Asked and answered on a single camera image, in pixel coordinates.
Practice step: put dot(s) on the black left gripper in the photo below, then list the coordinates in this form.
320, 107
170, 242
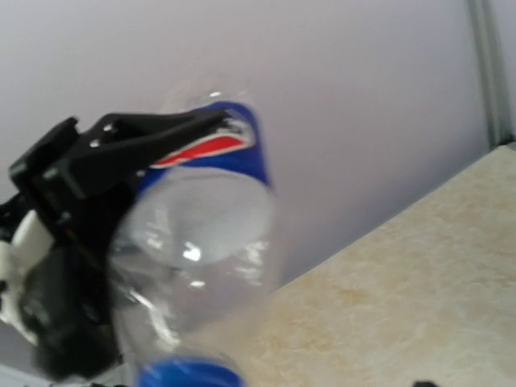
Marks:
65, 299

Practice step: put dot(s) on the water bottle blue cap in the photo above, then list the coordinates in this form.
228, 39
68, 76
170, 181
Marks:
194, 260

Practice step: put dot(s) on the aluminium corner post right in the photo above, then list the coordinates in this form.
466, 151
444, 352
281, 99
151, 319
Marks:
492, 73

